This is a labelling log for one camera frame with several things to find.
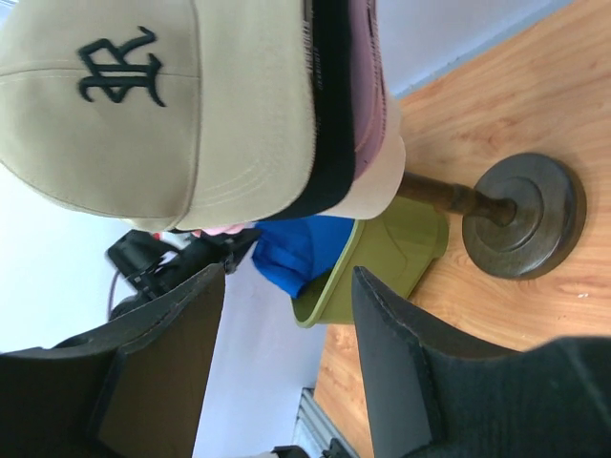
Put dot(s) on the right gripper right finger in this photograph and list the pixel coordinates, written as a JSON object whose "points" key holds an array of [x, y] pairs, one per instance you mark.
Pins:
{"points": [[433, 390]]}

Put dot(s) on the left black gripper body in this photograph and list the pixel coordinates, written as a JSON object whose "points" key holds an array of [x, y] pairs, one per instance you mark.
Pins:
{"points": [[155, 267]]}

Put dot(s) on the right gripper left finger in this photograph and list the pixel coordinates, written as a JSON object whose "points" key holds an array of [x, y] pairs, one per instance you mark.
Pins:
{"points": [[133, 387]]}

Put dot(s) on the blue item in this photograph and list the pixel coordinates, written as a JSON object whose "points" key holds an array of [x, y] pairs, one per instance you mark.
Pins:
{"points": [[293, 253]]}

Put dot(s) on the beige and black cap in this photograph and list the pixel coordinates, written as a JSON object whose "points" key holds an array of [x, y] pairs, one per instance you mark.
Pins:
{"points": [[165, 114]]}

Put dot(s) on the pink baseball cap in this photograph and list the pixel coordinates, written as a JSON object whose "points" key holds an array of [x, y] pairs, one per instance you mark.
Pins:
{"points": [[370, 81]]}

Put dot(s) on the green plastic bin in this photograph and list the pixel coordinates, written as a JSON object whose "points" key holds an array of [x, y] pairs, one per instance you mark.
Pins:
{"points": [[397, 247]]}

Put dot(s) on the white mannequin head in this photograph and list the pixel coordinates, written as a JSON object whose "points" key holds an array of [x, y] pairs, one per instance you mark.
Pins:
{"points": [[373, 191]]}

